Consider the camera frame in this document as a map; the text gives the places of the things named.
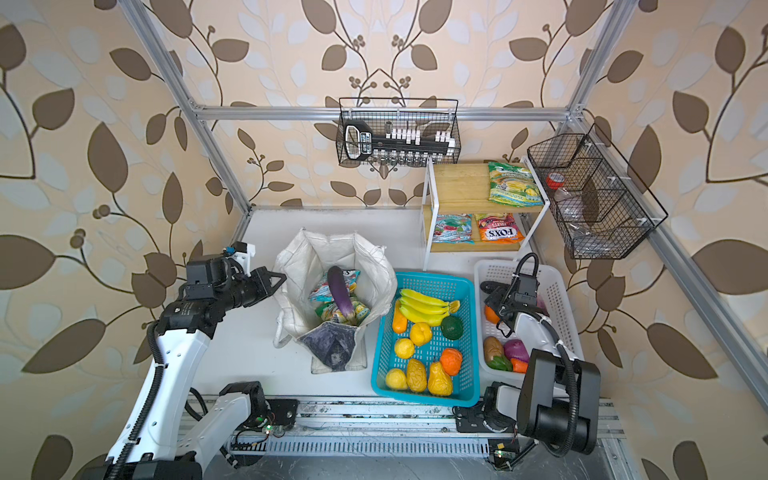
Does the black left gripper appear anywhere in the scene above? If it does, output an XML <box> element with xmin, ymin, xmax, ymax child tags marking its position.
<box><xmin>212</xmin><ymin>266</ymin><xmax>285</xmax><ymax>313</ymax></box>

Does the orange tangerine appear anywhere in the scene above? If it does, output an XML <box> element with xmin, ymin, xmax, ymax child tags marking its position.
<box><xmin>484</xmin><ymin>306</ymin><xmax>501</xmax><ymax>325</ymax></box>

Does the green yellow tea packet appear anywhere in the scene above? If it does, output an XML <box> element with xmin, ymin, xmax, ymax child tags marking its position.
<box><xmin>315</xmin><ymin>297</ymin><xmax>370</xmax><ymax>326</ymax></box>

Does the purple eggplant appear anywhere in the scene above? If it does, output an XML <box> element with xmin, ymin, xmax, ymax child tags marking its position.
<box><xmin>327</xmin><ymin>266</ymin><xmax>356</xmax><ymax>321</ymax></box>

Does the white canvas grocery bag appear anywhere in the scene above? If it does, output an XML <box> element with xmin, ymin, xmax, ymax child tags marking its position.
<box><xmin>273</xmin><ymin>230</ymin><xmax>397</xmax><ymax>374</ymax></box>

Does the teal candy packet top shelf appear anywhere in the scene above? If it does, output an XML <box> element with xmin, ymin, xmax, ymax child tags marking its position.
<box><xmin>308</xmin><ymin>269</ymin><xmax>360</xmax><ymax>303</ymax></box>

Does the teal candy packet shelf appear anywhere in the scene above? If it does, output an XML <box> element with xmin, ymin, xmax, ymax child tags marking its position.
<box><xmin>432</xmin><ymin>214</ymin><xmax>473</xmax><ymax>244</ymax></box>
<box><xmin>308</xmin><ymin>269</ymin><xmax>360</xmax><ymax>303</ymax></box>

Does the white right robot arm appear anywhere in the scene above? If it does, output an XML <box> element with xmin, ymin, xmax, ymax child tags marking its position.
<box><xmin>452</xmin><ymin>273</ymin><xmax>601</xmax><ymax>470</ymax></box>

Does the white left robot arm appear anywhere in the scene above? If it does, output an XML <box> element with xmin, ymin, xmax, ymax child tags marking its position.
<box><xmin>82</xmin><ymin>242</ymin><xmax>286</xmax><ymax>479</ymax></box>

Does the dark cucumber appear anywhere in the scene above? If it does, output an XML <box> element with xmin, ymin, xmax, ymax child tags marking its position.
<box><xmin>480</xmin><ymin>280</ymin><xmax>506</xmax><ymax>294</ymax></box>

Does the purple onion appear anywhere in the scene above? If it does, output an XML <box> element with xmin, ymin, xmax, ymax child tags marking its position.
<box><xmin>503</xmin><ymin>338</ymin><xmax>529</xmax><ymax>363</ymax></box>

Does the brown potato in white basket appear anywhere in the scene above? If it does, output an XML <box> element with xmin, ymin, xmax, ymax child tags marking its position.
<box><xmin>483</xmin><ymin>336</ymin><xmax>506</xmax><ymax>363</ymax></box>

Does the white plastic vegetable basket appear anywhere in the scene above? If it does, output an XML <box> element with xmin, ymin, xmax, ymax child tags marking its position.
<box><xmin>474</xmin><ymin>259</ymin><xmax>584</xmax><ymax>386</ymax></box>

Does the green avocado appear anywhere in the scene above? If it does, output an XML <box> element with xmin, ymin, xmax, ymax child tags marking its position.
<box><xmin>440</xmin><ymin>316</ymin><xmax>464</xmax><ymax>341</ymax></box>

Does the green pepper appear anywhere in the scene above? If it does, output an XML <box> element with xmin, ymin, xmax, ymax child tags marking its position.
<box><xmin>486</xmin><ymin>355</ymin><xmax>514</xmax><ymax>372</ymax></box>

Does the orange carrot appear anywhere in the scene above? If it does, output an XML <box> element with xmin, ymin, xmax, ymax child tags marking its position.
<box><xmin>510</xmin><ymin>358</ymin><xmax>528</xmax><ymax>374</ymax></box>

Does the orange Fox's candy packet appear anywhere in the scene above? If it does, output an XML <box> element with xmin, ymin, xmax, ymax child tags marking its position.
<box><xmin>474</xmin><ymin>213</ymin><xmax>524</xmax><ymax>244</ymax></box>

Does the orange persimmon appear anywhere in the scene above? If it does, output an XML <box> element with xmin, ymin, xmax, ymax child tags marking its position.
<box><xmin>440</xmin><ymin>348</ymin><xmax>463</xmax><ymax>377</ymax></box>

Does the teal candy packet lower shelf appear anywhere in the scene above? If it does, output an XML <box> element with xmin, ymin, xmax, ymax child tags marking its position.
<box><xmin>432</xmin><ymin>214</ymin><xmax>473</xmax><ymax>244</ymax></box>

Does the yellow banana bunch back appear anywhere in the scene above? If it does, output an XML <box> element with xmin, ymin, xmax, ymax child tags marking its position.
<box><xmin>398</xmin><ymin>289</ymin><xmax>461</xmax><ymax>327</ymax></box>

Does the yellow orange fruit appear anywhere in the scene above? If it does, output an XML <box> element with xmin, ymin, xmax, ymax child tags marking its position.
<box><xmin>409</xmin><ymin>322</ymin><xmax>433</xmax><ymax>347</ymax></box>

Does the white wooden two-tier shelf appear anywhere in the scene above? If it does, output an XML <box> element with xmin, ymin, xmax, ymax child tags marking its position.
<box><xmin>421</xmin><ymin>162</ymin><xmax>551</xmax><ymax>271</ymax></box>

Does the teal plastic fruit basket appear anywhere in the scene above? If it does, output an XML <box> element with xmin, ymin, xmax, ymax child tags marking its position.
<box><xmin>371</xmin><ymin>272</ymin><xmax>481</xmax><ymax>407</ymax></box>

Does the yellow pear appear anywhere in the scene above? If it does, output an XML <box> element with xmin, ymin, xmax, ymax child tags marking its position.
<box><xmin>427</xmin><ymin>362</ymin><xmax>453</xmax><ymax>397</ymax></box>

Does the orange carrot-like fruit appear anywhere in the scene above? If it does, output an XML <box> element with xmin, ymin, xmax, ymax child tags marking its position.
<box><xmin>392</xmin><ymin>300</ymin><xmax>409</xmax><ymax>335</ymax></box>

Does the green yellow packet right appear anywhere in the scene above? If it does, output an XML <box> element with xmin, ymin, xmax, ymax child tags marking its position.
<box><xmin>487</xmin><ymin>162</ymin><xmax>543</xmax><ymax>208</ymax></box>

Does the yellow lemon lower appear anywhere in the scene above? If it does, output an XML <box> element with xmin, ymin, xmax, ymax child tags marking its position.
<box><xmin>394</xmin><ymin>338</ymin><xmax>416</xmax><ymax>360</ymax></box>

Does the yellow lemon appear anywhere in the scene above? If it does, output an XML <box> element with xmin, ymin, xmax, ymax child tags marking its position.
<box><xmin>394</xmin><ymin>338</ymin><xmax>416</xmax><ymax>360</ymax></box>
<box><xmin>385</xmin><ymin>368</ymin><xmax>409</xmax><ymax>391</ymax></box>

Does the yellow-brown potato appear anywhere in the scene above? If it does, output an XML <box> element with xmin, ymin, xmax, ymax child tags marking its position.
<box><xmin>406</xmin><ymin>359</ymin><xmax>428</xmax><ymax>393</ymax></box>

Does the plastic bottle red cap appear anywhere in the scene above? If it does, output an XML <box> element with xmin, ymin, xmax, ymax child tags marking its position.
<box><xmin>545</xmin><ymin>172</ymin><xmax>587</xmax><ymax>229</ymax></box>

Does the yellow lemon bottom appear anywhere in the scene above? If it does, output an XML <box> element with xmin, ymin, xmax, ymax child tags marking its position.
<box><xmin>385</xmin><ymin>368</ymin><xmax>409</xmax><ymax>391</ymax></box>

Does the black keyboard toy in basket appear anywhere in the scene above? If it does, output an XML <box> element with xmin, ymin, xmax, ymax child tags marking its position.
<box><xmin>336</xmin><ymin>120</ymin><xmax>461</xmax><ymax>166</ymax></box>

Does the black wire basket right wall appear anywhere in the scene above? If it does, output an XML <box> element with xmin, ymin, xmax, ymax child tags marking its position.
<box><xmin>527</xmin><ymin>125</ymin><xmax>668</xmax><ymax>260</ymax></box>

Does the black wire basket wall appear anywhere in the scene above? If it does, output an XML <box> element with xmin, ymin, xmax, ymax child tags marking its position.
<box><xmin>335</xmin><ymin>96</ymin><xmax>462</xmax><ymax>168</ymax></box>
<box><xmin>527</xmin><ymin>125</ymin><xmax>668</xmax><ymax>260</ymax></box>

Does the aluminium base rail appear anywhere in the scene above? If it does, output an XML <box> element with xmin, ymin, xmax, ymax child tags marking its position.
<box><xmin>179</xmin><ymin>392</ymin><xmax>625</xmax><ymax>460</ymax></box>

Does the black wire basket back wall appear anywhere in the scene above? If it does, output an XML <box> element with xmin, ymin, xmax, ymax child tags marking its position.
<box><xmin>335</xmin><ymin>96</ymin><xmax>462</xmax><ymax>168</ymax></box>

